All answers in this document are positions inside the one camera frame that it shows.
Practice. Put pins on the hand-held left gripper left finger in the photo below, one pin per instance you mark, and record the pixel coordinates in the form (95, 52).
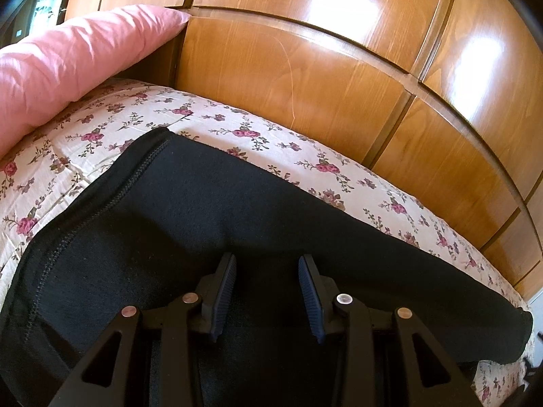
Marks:
(225, 293)

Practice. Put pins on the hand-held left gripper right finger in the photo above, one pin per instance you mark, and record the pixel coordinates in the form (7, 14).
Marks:
(309, 293)

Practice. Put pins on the black pants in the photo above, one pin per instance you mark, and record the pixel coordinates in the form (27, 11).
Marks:
(169, 203)

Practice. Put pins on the floral bed sheet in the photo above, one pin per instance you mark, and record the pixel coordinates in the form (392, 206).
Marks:
(297, 144)

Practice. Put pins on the wooden wardrobe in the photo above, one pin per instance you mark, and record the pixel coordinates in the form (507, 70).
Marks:
(339, 72)

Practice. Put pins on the pink pillow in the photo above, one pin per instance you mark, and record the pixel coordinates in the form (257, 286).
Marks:
(63, 68)

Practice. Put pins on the window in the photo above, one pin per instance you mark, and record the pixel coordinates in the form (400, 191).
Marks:
(46, 0)

